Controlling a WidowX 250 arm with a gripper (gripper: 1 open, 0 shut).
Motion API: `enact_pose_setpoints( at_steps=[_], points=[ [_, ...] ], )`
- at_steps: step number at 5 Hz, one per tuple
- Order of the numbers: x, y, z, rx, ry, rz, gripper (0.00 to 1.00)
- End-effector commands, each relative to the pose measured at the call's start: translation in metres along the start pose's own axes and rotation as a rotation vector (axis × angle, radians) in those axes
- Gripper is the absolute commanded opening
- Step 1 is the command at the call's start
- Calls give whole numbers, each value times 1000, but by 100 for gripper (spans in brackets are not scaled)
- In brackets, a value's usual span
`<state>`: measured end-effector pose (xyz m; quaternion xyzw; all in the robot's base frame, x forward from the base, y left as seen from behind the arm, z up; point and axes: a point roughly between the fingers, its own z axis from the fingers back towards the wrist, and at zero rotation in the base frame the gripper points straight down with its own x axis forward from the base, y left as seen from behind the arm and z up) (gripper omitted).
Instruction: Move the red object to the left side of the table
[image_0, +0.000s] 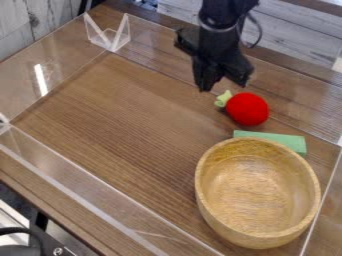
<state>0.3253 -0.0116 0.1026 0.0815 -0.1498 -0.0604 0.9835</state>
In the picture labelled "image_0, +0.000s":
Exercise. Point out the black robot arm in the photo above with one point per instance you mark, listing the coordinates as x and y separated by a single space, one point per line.
225 15

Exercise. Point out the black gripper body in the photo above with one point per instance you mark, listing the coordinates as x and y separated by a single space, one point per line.
213 50

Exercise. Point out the black metal bracket with bolt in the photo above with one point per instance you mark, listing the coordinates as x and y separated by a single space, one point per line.
50 245

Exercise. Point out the clear acrylic corner bracket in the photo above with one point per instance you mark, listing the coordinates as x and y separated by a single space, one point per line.
109 38

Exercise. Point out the green rectangular block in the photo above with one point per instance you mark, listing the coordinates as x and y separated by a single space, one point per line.
293 141

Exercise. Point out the red knitted strawberry toy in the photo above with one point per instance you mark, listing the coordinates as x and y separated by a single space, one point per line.
245 107

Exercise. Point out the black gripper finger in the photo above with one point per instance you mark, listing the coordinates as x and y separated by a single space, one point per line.
207 74
239 72

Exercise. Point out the wooden oval bowl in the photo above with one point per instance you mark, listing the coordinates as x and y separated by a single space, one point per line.
257 191

